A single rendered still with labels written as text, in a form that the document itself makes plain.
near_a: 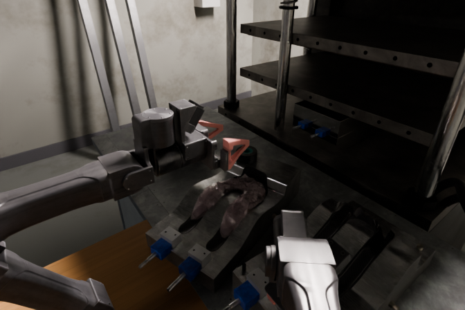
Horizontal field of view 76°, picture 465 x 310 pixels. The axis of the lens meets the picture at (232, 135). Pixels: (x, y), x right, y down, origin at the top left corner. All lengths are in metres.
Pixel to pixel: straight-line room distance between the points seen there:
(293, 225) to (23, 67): 2.81
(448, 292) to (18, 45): 3.03
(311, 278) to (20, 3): 2.89
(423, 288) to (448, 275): 0.10
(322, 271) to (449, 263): 0.74
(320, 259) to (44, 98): 2.95
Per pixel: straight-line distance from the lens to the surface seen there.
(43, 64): 3.09
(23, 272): 0.62
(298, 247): 0.42
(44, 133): 3.27
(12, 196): 0.55
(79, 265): 1.02
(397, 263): 0.85
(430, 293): 1.01
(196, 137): 0.60
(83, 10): 2.74
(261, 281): 0.74
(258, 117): 1.78
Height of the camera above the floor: 1.52
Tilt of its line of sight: 28 degrees down
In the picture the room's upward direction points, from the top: straight up
